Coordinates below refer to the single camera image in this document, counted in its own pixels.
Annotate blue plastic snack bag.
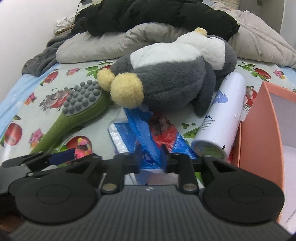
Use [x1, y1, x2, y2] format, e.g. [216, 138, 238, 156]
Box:
[108, 108, 197, 185]

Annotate white spray can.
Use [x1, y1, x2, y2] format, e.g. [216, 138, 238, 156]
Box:
[191, 72, 246, 161]

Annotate grey white penguin plush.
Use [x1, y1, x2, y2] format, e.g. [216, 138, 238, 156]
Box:
[97, 28, 237, 116]

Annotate black puffer jacket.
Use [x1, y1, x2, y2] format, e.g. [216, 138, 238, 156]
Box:
[71, 0, 239, 41]

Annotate grey duvet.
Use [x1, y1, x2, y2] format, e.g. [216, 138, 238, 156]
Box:
[56, 3, 295, 68]

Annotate grey wardrobe cabinet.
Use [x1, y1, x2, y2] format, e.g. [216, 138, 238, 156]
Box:
[239, 0, 295, 36]

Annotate dark grey blanket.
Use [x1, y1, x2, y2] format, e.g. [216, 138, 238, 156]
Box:
[21, 32, 75, 77]

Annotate orange cardboard storage box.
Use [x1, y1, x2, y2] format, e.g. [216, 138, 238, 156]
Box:
[231, 82, 295, 233]

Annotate light blue bed sheet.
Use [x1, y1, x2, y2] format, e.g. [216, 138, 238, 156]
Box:
[0, 63, 60, 137]

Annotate green massage hammer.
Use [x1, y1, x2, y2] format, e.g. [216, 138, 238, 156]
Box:
[31, 80, 110, 154]

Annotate white crumpled cloth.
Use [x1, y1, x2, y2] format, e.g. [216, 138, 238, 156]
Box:
[54, 16, 75, 34]

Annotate fruit print mat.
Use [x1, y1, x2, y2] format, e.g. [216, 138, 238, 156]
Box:
[0, 58, 296, 183]

